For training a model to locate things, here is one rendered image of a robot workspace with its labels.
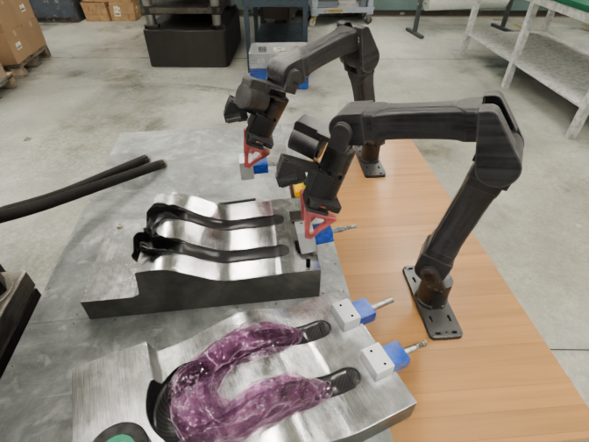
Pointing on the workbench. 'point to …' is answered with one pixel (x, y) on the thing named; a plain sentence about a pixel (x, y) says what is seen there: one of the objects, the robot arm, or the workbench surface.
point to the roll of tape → (123, 433)
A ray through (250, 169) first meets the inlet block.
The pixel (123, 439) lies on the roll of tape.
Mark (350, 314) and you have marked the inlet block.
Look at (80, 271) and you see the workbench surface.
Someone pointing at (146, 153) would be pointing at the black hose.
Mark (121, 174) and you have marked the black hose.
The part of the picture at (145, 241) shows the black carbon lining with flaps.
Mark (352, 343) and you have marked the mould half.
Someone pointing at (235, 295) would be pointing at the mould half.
